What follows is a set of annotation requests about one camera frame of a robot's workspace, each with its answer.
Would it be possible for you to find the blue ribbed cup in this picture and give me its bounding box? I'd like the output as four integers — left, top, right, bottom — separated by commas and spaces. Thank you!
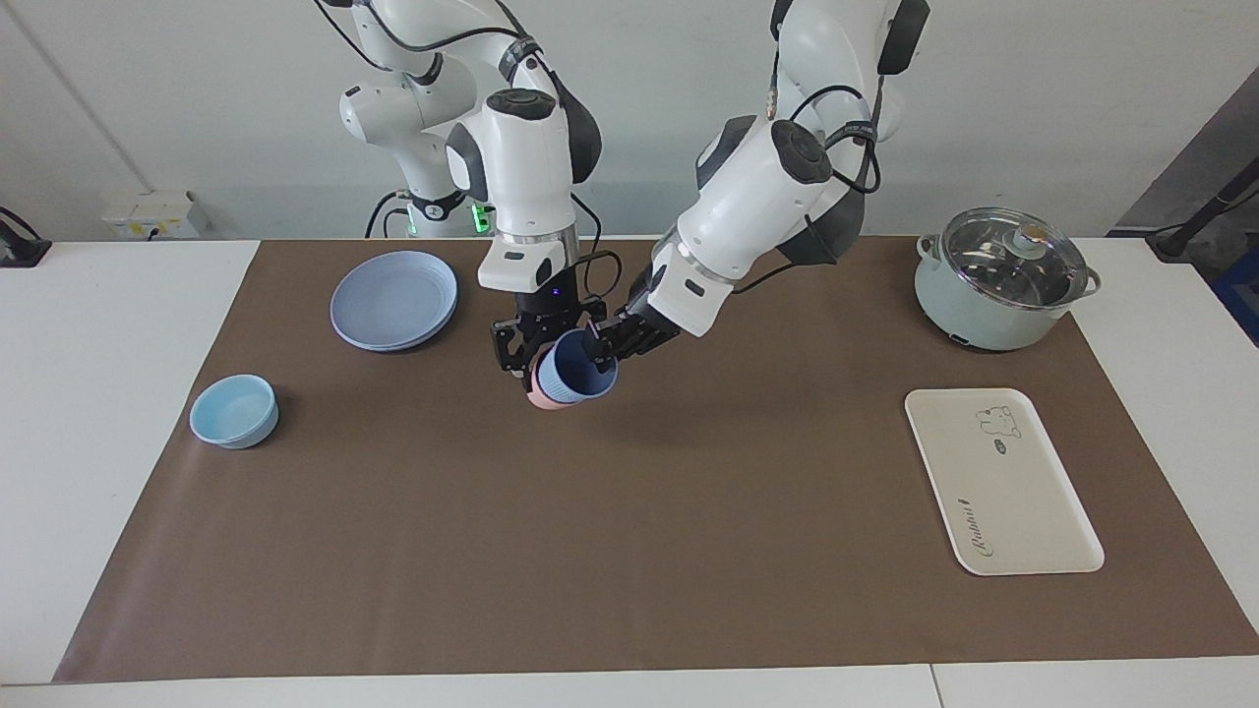
549, 329, 620, 404

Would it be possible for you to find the pink cup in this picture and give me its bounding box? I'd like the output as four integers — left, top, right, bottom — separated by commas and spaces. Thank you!
529, 359, 583, 411

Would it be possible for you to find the cream tray with rabbit print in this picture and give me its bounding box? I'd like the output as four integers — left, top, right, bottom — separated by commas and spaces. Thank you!
904, 387, 1105, 576

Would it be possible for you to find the pale blue plate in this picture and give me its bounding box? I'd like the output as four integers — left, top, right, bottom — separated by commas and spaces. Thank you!
330, 251, 459, 353

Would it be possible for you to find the brown paper table mat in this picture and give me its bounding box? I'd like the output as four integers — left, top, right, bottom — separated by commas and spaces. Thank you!
52, 236, 1259, 684

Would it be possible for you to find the light blue bowl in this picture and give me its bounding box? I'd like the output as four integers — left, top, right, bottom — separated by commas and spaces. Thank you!
189, 374, 279, 450

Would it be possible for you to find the pale green electric pot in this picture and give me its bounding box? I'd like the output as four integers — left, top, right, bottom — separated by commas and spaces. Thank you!
915, 231, 1101, 352

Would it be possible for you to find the glass pot lid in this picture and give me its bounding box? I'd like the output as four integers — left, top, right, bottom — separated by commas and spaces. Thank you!
939, 206, 1090, 312

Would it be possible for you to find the black desk clamp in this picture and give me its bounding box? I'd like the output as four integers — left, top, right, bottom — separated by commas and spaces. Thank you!
0, 206, 52, 268

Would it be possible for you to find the black stand leg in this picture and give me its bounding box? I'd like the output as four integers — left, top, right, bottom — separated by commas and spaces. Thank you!
1146, 157, 1259, 263

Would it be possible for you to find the blue box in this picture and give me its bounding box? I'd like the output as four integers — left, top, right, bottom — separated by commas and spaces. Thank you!
1212, 246, 1259, 347

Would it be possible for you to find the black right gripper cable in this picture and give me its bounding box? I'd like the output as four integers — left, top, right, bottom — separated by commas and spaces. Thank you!
566, 192, 627, 298

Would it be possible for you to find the black base cable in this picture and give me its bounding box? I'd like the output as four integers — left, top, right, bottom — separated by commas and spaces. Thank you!
365, 189, 410, 239

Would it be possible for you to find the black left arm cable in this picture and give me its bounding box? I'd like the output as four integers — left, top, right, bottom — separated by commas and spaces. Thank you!
733, 84, 883, 296

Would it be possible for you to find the white wall socket box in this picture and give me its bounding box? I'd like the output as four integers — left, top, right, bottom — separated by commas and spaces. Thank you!
101, 190, 195, 240

